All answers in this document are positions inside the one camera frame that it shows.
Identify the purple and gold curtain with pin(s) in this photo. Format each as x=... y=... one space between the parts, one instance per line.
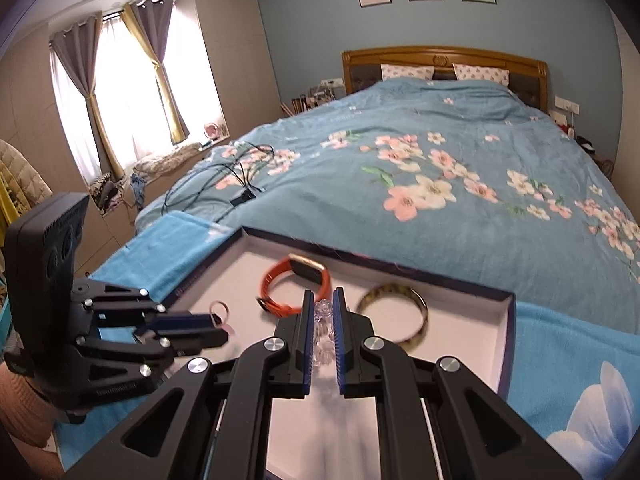
x=75 y=60
x=155 y=35

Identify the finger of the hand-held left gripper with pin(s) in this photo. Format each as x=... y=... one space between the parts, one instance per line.
x=172 y=319
x=190 y=341

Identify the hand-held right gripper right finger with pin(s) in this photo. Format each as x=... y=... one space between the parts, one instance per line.
x=340 y=340

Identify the wooden headboard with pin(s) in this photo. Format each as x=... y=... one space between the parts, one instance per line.
x=440 y=56

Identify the cluttered bedside items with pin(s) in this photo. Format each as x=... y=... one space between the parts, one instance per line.
x=312 y=97

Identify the dark bedside items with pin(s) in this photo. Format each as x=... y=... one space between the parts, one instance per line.
x=585 y=142

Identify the pile of mixed clothes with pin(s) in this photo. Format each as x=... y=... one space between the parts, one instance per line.
x=107 y=192

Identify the white wall socket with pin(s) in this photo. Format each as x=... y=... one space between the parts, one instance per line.
x=332 y=81
x=566 y=105

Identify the tortoiseshell bangle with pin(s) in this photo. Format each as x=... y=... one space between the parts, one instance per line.
x=420 y=330

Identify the small black device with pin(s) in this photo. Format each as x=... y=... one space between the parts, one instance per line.
x=242 y=198

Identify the orange smartwatch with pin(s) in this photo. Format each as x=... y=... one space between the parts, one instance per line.
x=306 y=267

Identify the cream folded blanket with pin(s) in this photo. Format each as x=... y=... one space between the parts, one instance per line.
x=165 y=160

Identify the person's left forearm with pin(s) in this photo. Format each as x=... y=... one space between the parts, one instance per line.
x=25 y=410

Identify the small pink fan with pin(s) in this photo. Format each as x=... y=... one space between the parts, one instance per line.
x=211 y=131

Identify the blue flower blanket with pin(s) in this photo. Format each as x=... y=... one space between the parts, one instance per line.
x=550 y=350

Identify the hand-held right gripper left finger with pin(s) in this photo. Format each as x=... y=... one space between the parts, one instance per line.
x=306 y=340

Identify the white tray with dark rim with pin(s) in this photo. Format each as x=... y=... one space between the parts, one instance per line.
x=465 y=330

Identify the beige padded jacket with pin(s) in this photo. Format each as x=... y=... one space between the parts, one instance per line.
x=22 y=175

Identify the blue floral quilt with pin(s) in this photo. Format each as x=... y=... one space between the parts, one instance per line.
x=400 y=125

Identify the white patterned pillow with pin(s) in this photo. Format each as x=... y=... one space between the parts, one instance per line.
x=407 y=71
x=480 y=74

